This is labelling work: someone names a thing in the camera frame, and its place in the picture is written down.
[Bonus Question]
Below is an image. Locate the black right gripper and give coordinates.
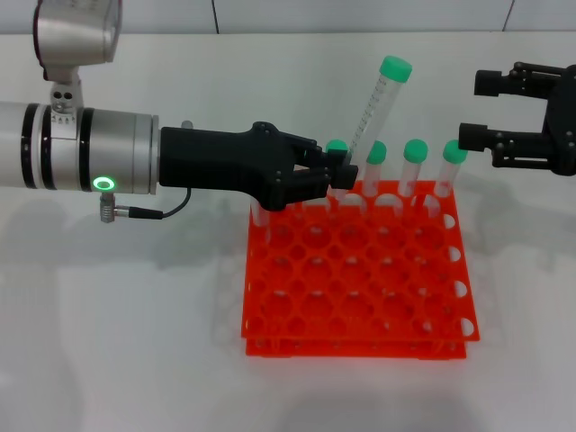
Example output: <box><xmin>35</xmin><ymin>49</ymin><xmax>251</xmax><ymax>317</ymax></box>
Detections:
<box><xmin>458</xmin><ymin>61</ymin><xmax>576</xmax><ymax>177</ymax></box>

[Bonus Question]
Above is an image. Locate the clear test tube green cap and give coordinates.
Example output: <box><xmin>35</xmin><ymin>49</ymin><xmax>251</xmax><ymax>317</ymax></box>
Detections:
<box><xmin>326</xmin><ymin>138</ymin><xmax>348</xmax><ymax>202</ymax></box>
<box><xmin>398</xmin><ymin>139</ymin><xmax>429</xmax><ymax>199</ymax></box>
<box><xmin>345</xmin><ymin>54</ymin><xmax>414</xmax><ymax>167</ymax></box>
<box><xmin>250</xmin><ymin>197</ymin><xmax>272</xmax><ymax>227</ymax></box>
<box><xmin>432</xmin><ymin>139</ymin><xmax>469</xmax><ymax>199</ymax></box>
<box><xmin>363</xmin><ymin>140</ymin><xmax>388</xmax><ymax>199</ymax></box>

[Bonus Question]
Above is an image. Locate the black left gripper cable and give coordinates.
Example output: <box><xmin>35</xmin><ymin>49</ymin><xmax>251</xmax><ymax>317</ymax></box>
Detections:
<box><xmin>99</xmin><ymin>184</ymin><xmax>194</xmax><ymax>222</ymax></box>

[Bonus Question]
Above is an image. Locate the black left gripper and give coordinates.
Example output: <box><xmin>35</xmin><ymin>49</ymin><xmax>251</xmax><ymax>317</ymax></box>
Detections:
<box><xmin>160</xmin><ymin>120</ymin><xmax>360</xmax><ymax>212</ymax></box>

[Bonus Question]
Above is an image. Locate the orange test tube rack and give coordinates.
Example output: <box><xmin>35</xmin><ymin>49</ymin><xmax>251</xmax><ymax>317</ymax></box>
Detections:
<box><xmin>240</xmin><ymin>179</ymin><xmax>482</xmax><ymax>360</ymax></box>

